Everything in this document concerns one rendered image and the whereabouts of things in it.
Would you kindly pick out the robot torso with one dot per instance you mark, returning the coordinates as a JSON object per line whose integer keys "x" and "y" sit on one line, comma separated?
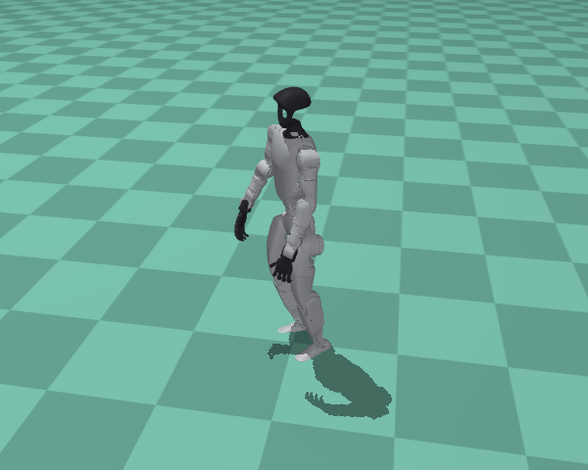
{"x": 286, "y": 173}

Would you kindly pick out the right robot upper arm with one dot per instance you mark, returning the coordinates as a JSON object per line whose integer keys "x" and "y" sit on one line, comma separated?
{"x": 264, "y": 167}

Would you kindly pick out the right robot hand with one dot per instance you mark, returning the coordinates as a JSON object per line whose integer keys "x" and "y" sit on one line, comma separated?
{"x": 240, "y": 221}

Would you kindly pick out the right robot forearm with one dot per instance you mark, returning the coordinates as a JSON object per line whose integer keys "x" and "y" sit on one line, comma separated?
{"x": 254, "y": 190}

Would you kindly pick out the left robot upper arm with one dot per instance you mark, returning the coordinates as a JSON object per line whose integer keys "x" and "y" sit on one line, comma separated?
{"x": 308, "y": 162}

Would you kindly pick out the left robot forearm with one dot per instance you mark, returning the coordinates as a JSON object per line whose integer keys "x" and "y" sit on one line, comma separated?
{"x": 301, "y": 222}

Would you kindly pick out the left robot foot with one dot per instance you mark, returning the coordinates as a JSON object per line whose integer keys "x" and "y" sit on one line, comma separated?
{"x": 312, "y": 351}

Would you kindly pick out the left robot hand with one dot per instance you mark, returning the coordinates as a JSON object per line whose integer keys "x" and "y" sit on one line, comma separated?
{"x": 283, "y": 266}

